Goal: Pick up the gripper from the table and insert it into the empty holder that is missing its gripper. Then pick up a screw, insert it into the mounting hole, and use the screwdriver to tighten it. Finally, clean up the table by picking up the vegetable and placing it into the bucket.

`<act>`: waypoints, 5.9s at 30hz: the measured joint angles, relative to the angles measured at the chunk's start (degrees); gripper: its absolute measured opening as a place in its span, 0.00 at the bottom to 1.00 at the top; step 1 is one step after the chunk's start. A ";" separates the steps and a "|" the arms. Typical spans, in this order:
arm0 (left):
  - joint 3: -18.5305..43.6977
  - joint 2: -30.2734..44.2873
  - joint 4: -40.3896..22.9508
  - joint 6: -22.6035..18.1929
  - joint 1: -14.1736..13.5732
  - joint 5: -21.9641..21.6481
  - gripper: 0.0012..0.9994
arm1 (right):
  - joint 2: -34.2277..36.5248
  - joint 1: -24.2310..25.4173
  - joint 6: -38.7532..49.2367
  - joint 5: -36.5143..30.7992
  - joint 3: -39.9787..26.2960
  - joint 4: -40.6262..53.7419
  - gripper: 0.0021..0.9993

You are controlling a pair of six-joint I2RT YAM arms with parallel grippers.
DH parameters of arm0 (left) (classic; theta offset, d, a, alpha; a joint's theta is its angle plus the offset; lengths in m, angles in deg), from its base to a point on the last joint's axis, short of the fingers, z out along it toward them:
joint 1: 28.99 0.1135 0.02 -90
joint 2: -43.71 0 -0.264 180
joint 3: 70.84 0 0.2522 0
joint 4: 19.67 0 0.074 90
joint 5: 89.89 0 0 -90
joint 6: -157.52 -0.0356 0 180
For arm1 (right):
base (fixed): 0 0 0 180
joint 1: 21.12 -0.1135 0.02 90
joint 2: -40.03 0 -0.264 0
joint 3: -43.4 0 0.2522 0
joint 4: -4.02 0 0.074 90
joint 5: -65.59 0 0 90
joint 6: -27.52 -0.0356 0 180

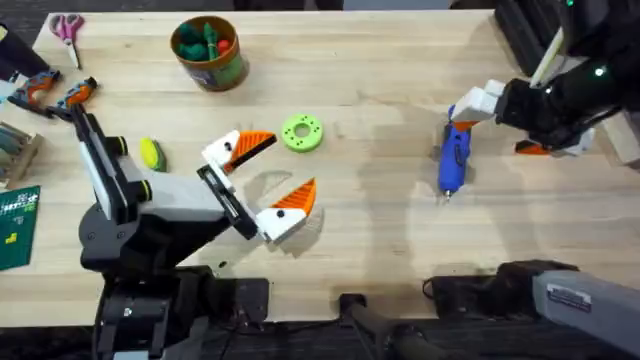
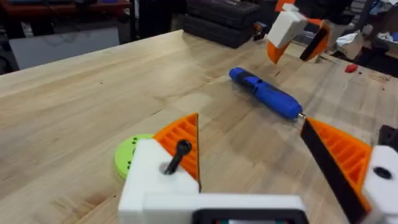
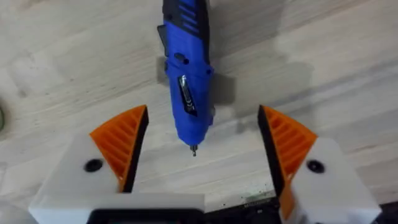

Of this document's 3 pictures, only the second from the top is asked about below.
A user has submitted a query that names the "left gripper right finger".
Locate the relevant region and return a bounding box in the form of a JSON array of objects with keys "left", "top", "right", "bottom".
[{"left": 300, "top": 117, "right": 398, "bottom": 224}]

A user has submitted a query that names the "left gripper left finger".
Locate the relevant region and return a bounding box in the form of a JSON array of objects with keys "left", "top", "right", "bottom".
[{"left": 118, "top": 112, "right": 200, "bottom": 224}]

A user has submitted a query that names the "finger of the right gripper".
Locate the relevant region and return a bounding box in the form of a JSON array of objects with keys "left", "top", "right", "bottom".
[
  {"left": 299, "top": 17, "right": 331, "bottom": 62},
  {"left": 266, "top": 3, "right": 309, "bottom": 65}
]

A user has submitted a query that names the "black screw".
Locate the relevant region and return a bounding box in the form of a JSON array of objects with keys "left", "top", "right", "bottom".
[{"left": 164, "top": 139, "right": 193, "bottom": 175}]

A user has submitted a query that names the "blue electric screwdriver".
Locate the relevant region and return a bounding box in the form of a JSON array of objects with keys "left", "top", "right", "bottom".
[{"left": 228, "top": 67, "right": 307, "bottom": 121}]

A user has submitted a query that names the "green disc with holes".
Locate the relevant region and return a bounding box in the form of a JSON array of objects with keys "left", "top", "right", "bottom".
[{"left": 114, "top": 133, "right": 155, "bottom": 181}]

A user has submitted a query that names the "crumpled clear plastic bag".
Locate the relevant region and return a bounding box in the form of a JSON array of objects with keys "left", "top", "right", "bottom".
[{"left": 335, "top": 30, "right": 365, "bottom": 60}]

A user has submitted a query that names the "black tool case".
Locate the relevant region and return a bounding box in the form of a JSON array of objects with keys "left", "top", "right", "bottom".
[
  {"left": 185, "top": 0, "right": 261, "bottom": 29},
  {"left": 181, "top": 14, "right": 255, "bottom": 49}
]

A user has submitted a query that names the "white flat panel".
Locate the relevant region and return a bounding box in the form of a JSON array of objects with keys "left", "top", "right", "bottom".
[{"left": 8, "top": 27, "right": 121, "bottom": 71}]

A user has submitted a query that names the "red cabinet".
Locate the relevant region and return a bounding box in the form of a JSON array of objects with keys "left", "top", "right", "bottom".
[{"left": 0, "top": 0, "right": 132, "bottom": 18}]

